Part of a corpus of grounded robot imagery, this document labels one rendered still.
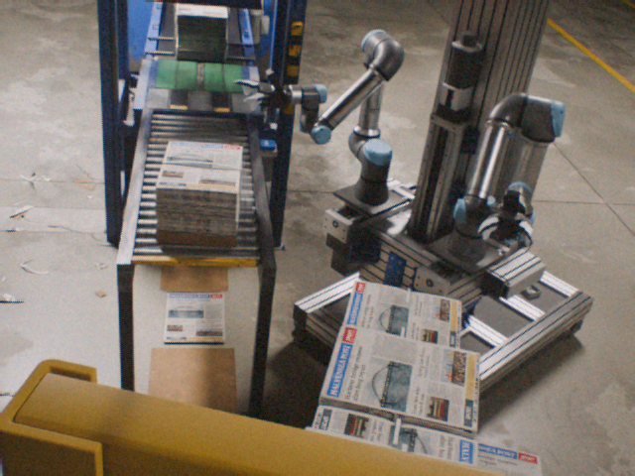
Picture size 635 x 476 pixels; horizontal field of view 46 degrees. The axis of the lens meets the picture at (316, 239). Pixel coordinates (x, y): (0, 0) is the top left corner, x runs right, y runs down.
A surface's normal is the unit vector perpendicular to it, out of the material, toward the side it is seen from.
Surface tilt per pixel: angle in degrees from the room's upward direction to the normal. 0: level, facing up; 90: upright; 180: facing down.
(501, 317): 0
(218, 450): 0
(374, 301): 1
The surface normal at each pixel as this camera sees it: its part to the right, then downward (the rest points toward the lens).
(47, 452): -0.18, 0.51
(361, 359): 0.11, -0.84
